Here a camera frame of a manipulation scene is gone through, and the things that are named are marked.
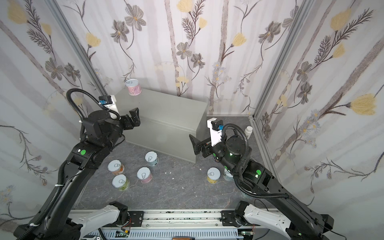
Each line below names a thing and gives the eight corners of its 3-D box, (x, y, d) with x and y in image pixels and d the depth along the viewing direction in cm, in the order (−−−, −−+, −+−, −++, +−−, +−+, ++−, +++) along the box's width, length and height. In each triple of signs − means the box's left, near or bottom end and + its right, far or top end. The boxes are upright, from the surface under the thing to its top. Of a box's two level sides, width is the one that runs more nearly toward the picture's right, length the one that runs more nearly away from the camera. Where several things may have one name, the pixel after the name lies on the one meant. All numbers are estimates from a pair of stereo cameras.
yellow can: (207, 183, 88) (208, 179, 83) (206, 171, 93) (207, 167, 88) (219, 183, 88) (221, 179, 83) (218, 171, 93) (220, 167, 88)
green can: (114, 191, 85) (109, 187, 80) (118, 178, 90) (114, 174, 85) (127, 191, 85) (123, 187, 80) (131, 178, 90) (128, 174, 85)
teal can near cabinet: (145, 165, 94) (143, 161, 90) (148, 155, 99) (146, 151, 95) (157, 165, 94) (155, 161, 90) (159, 155, 99) (157, 151, 95)
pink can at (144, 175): (138, 183, 88) (135, 179, 83) (141, 171, 93) (138, 166, 88) (151, 183, 88) (148, 179, 83) (153, 171, 93) (151, 166, 88)
